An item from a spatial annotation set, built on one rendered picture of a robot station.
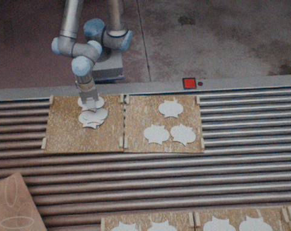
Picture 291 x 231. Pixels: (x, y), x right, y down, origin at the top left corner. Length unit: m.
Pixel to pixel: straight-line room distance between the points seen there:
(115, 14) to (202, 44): 1.87
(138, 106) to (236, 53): 1.84
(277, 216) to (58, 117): 1.18
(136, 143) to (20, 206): 0.61
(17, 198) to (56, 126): 0.43
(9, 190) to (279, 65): 2.72
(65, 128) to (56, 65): 1.61
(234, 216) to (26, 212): 0.91
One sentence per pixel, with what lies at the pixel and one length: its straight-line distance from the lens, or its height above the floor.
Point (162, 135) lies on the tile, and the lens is 1.57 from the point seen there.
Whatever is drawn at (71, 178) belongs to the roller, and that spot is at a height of 0.92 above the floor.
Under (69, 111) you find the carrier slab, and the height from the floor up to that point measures 0.94.
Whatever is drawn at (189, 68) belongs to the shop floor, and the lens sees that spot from 3.08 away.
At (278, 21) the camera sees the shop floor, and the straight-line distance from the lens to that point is 3.80.
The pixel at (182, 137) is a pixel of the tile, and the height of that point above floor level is 0.95.
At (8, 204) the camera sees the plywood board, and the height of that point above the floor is 1.04.
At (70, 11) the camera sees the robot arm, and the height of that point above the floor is 1.43.
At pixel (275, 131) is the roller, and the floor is 0.92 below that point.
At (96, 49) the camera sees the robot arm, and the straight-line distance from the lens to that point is 1.40.
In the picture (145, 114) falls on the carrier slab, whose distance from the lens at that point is 1.64.
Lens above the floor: 2.35
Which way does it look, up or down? 59 degrees down
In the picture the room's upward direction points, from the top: straight up
